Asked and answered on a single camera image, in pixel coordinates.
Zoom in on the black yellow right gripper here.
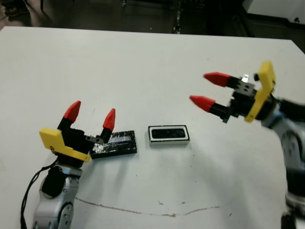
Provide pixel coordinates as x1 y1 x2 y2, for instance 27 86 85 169
189 61 277 124

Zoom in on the white box base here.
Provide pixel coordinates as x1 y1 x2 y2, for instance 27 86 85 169
147 125 191 146

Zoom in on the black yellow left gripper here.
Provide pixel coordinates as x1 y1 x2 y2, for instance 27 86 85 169
39 101 117 167

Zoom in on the black pole stand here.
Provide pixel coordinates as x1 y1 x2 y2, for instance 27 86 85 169
172 9 183 34

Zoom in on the black box lid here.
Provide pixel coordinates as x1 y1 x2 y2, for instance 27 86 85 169
90 130 138 160

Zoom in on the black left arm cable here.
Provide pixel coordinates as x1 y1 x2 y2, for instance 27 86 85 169
20 159 60 229

